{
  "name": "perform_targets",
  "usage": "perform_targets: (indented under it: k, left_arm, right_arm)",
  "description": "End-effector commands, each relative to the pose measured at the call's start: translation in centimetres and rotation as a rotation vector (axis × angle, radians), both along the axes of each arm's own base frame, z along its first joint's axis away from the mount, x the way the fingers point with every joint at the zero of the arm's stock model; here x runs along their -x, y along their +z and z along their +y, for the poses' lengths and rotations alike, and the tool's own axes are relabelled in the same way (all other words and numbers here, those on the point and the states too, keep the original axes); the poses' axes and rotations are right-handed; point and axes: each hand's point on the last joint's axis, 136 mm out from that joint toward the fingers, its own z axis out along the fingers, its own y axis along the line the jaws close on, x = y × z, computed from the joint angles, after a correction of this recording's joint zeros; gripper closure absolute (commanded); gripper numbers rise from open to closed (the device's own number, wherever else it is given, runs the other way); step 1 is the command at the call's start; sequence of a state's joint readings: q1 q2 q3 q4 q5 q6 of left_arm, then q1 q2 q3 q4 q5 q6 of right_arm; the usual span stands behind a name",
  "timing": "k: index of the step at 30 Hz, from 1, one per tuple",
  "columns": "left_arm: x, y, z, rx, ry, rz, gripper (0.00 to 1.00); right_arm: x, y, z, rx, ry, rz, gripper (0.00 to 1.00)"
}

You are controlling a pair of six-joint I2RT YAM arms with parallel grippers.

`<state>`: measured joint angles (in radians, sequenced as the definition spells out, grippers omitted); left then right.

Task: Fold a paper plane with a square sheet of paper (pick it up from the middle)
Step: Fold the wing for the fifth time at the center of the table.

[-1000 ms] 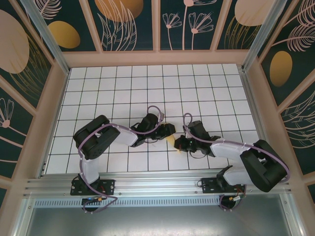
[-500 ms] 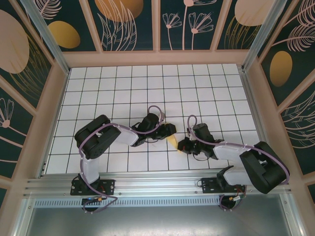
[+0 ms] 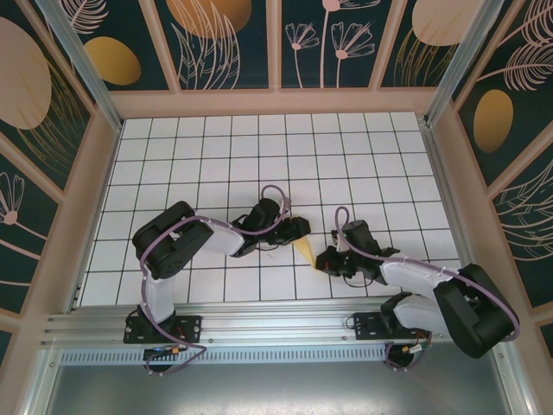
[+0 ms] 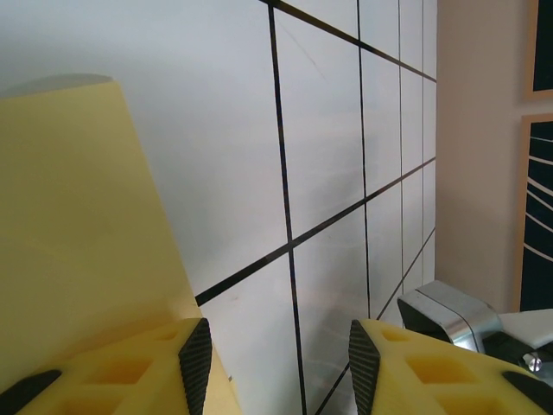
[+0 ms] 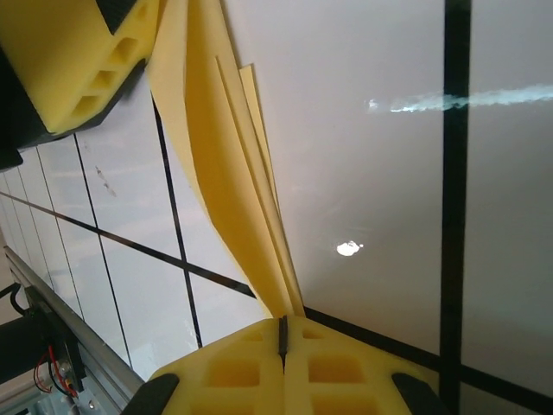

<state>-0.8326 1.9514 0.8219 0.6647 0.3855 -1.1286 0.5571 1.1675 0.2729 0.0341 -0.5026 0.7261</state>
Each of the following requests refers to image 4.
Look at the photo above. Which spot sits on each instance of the yellow cloth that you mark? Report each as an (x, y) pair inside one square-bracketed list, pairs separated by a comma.
[(78, 207)]

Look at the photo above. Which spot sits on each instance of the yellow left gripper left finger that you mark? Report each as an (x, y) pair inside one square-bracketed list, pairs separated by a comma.
[(108, 384)]

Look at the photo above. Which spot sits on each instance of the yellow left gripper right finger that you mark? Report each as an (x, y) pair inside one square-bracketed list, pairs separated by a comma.
[(432, 384)]

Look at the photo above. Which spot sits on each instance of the silver metal bracket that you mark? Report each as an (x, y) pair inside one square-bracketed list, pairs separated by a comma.
[(445, 307)]

